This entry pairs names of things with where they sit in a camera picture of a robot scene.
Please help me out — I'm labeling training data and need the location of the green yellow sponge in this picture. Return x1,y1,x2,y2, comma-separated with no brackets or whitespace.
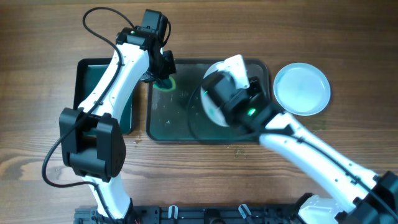
153,77,176,92

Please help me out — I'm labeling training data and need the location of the white plate with green smear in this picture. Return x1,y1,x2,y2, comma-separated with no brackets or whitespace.
273,62,331,116

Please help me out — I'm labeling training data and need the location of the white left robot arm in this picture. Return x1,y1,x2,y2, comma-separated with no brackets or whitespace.
58,9,176,223

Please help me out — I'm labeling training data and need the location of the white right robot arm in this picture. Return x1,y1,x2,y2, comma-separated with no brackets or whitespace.
200,72,397,223

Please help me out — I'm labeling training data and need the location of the large dark serving tray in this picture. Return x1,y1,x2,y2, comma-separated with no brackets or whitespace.
146,58,271,144

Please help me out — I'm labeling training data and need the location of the small black soap tray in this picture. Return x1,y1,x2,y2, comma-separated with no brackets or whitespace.
73,58,139,135

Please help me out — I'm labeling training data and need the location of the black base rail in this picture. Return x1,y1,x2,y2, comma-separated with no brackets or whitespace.
73,204,302,224

